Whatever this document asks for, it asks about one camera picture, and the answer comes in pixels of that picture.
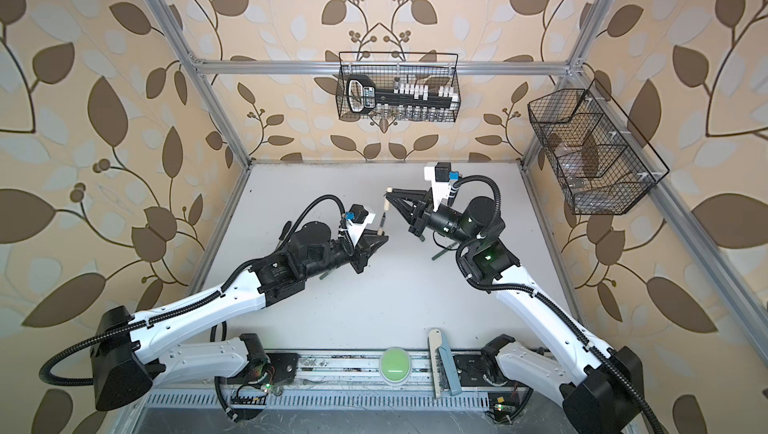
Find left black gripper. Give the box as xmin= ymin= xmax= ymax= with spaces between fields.
xmin=300 ymin=226 xmax=389 ymax=282

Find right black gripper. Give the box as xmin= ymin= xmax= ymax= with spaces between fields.
xmin=390 ymin=190 xmax=478 ymax=254

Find tan pen cap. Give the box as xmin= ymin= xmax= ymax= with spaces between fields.
xmin=384 ymin=187 xmax=392 ymax=212

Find tan pen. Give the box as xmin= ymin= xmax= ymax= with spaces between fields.
xmin=377 ymin=212 xmax=386 ymax=235

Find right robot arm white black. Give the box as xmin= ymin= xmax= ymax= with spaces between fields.
xmin=385 ymin=172 xmax=664 ymax=433

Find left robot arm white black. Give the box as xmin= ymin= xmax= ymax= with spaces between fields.
xmin=39 ymin=194 xmax=389 ymax=411

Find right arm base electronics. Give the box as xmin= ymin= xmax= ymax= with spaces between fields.
xmin=453 ymin=353 xmax=533 ymax=425

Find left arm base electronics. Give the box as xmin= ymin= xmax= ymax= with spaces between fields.
xmin=214 ymin=352 xmax=299 ymax=423

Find grey teal tool holder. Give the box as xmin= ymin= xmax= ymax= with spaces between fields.
xmin=427 ymin=328 xmax=463 ymax=399

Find green round button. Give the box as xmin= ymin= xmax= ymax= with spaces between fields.
xmin=378 ymin=347 xmax=412 ymax=386

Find black bit set case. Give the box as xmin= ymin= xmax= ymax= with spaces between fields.
xmin=336 ymin=74 xmax=461 ymax=119

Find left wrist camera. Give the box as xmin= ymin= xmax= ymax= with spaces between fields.
xmin=343 ymin=204 xmax=376 ymax=247

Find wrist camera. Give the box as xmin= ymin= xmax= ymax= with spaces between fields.
xmin=343 ymin=204 xmax=376 ymax=247
xmin=424 ymin=161 xmax=460 ymax=211

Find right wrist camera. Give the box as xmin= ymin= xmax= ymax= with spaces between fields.
xmin=424 ymin=161 xmax=460 ymax=211

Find black handled screwdriver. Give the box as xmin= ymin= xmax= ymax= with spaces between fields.
xmin=279 ymin=221 xmax=293 ymax=240

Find black wire basket back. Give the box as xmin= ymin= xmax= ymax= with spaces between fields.
xmin=335 ymin=50 xmax=462 ymax=123

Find black wire basket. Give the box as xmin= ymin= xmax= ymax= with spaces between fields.
xmin=335 ymin=50 xmax=462 ymax=123
xmin=527 ymin=80 xmax=670 ymax=215

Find aluminium frame rails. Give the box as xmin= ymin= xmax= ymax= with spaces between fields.
xmin=113 ymin=0 xmax=768 ymax=434

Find black wire basket right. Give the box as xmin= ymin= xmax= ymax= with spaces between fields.
xmin=527 ymin=80 xmax=670 ymax=215

